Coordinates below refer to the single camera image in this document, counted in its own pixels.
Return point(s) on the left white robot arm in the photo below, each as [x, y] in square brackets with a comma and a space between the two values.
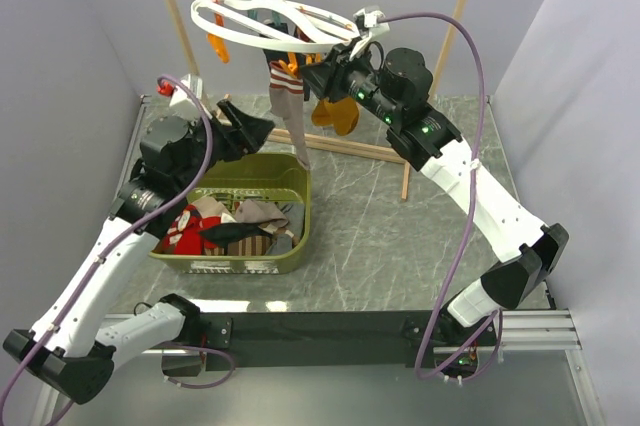
[68, 348]

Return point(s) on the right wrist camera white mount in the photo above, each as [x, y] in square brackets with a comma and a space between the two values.
[371, 24]

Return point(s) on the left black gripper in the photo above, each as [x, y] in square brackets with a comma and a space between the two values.
[244, 136]

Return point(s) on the black base crossbar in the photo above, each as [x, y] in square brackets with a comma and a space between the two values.
[351, 338]

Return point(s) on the brown striped sock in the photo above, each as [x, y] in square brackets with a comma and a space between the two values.
[250, 246]

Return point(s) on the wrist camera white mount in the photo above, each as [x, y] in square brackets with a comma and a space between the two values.
[371, 24]
[180, 103]

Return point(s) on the orange clip left rim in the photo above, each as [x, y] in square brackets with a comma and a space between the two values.
[217, 43]

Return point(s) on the olive green plastic basket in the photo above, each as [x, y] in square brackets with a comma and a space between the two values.
[266, 177]

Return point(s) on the taupe sock with striped cuff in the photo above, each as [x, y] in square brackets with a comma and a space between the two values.
[287, 99]

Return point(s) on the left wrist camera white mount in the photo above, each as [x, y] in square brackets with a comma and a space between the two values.
[180, 103]

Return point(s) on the grey sock in basket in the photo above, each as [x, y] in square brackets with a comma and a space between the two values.
[286, 238]

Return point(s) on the orange clothes clip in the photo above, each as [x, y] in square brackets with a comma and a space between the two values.
[290, 66]

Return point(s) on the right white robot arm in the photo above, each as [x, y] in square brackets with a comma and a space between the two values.
[397, 93]

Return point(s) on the black sock in basket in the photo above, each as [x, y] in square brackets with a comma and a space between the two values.
[226, 233]

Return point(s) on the white round sock hanger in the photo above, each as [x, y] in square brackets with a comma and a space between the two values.
[285, 26]

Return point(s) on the mustard yellow hanging socks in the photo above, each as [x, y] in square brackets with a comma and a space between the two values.
[342, 115]

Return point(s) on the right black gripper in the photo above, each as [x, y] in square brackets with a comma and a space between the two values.
[326, 79]

